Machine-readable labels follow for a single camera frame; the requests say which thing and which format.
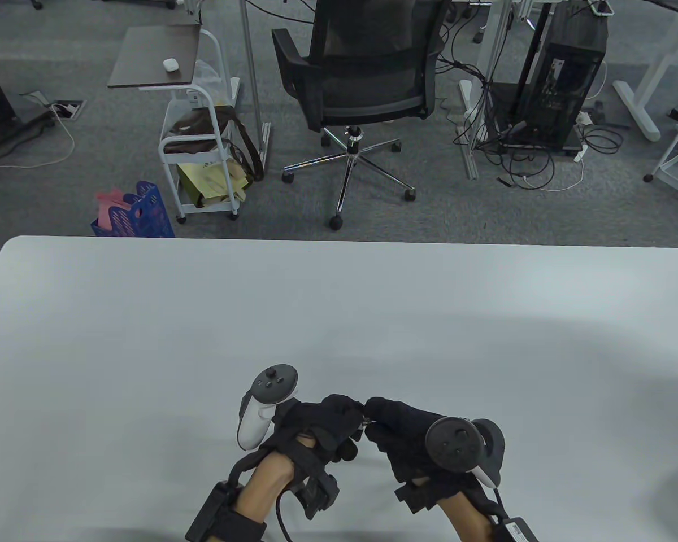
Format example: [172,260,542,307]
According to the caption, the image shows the black labelled forearm box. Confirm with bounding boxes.
[494,515,540,542]

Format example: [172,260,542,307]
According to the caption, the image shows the white and grey controller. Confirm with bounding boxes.
[237,364,299,451]

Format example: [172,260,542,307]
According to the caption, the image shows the yellow paper bag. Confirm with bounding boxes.
[176,158,253,208]

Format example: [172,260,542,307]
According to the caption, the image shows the black forearm box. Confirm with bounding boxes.
[185,481,238,542]

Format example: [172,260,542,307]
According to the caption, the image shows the black cable tangle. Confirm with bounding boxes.
[438,54,622,190]

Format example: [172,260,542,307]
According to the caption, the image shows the white floor cable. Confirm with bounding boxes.
[0,104,77,170]

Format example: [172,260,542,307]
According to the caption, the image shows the black mesh office chair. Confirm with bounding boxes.
[271,0,451,231]

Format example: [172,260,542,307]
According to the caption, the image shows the black computer tower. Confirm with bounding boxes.
[500,0,608,153]

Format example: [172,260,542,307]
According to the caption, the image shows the white desk leg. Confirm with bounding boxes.
[613,0,678,142]
[459,0,512,180]

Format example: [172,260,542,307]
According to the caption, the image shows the person's left forearm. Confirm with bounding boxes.
[215,452,297,542]

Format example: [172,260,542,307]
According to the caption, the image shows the person's left hand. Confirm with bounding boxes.
[260,394,367,461]

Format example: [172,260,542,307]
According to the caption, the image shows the clear plastic bag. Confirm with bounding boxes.
[194,59,227,105]

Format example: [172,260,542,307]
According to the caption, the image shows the dark grey controller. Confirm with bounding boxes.
[425,417,506,489]

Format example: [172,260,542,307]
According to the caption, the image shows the person's right forearm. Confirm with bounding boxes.
[438,490,509,542]

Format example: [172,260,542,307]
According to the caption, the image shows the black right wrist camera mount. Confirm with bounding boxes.
[395,477,501,515]

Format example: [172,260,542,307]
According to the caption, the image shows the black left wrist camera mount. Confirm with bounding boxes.
[285,440,340,521]

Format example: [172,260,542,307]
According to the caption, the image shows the blue plastic basket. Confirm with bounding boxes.
[90,181,176,238]

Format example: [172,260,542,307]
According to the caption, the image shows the brown bag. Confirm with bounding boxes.
[164,104,264,182]

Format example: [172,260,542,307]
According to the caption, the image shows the pink paper sheets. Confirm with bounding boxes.
[96,189,139,232]

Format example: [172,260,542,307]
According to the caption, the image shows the silver metal pole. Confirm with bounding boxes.
[240,0,272,173]

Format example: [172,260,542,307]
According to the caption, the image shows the white cart with brown top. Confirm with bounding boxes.
[107,24,244,225]

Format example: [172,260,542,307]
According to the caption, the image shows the person's right hand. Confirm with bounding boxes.
[366,397,444,484]

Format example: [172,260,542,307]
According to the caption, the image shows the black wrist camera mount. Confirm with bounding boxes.
[395,477,501,515]
[285,440,340,521]

